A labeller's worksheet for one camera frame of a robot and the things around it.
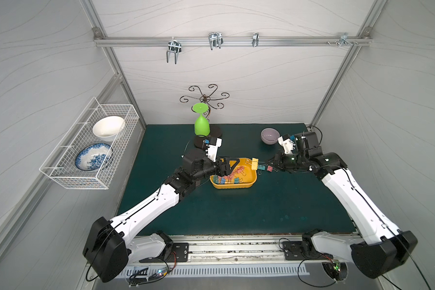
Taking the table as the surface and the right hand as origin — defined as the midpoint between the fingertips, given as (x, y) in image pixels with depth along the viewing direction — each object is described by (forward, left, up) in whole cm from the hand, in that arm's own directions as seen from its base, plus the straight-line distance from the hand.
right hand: (266, 160), depth 73 cm
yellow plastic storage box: (+7, +8, -26) cm, 28 cm away
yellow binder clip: (0, +4, -4) cm, 6 cm away
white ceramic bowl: (+7, +66, +9) cm, 67 cm away
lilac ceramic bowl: (+34, -10, -22) cm, 42 cm away
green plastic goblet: (+20, +29, -2) cm, 36 cm away
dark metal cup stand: (+39, +25, -25) cm, 53 cm away
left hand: (-2, +12, +3) cm, 13 cm away
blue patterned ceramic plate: (-7, +66, +9) cm, 67 cm away
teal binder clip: (+5, 0, -13) cm, 14 cm away
